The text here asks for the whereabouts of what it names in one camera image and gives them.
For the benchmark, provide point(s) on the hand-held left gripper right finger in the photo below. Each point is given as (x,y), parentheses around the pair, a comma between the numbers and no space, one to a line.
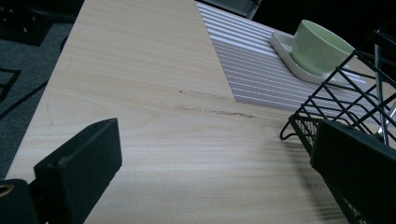
(358,165)

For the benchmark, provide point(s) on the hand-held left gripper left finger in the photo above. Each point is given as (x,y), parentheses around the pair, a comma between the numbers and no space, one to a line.
(81,168)

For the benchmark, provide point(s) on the pale green cup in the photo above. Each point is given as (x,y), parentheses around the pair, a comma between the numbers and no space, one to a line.
(317,49)

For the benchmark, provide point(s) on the white saucer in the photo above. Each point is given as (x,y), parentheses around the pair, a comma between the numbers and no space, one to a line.
(288,51)

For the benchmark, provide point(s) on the striped grey placemat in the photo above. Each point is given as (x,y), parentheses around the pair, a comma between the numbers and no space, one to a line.
(249,65)

